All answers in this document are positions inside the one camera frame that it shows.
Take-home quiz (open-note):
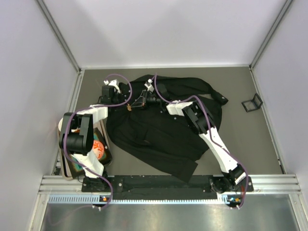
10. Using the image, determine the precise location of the black button shirt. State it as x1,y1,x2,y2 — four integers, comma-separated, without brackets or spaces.
106,76,228,182

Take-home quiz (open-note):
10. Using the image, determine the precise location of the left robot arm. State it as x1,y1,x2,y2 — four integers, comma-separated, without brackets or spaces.
59,80,124,186

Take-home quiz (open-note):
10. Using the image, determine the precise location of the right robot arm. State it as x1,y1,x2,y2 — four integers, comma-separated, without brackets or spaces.
127,90,249,193

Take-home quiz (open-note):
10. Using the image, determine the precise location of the orange white patterned ball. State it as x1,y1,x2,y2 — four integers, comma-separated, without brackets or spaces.
92,140,104,160

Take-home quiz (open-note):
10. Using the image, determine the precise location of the white paper cup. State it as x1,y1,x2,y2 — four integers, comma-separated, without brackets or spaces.
58,118,63,137

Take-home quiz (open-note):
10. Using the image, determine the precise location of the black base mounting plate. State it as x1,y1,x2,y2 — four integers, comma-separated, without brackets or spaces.
81,175,254,200

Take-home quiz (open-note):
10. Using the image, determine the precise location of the black box green lining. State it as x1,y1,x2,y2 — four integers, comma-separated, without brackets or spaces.
61,127,113,179

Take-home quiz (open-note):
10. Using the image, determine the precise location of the small black open box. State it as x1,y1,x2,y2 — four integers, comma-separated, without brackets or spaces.
242,93,263,113

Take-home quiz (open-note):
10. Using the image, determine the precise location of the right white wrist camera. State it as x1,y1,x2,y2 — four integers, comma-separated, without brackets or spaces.
144,79,154,93

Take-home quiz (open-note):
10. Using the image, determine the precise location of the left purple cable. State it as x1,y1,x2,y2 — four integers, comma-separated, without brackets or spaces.
47,73,133,227

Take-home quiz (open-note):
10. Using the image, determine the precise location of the aluminium frame rail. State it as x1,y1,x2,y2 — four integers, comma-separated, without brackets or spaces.
38,174,302,194

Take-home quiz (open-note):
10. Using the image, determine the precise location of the white slotted cable duct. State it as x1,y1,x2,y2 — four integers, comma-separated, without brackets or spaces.
48,194,240,205

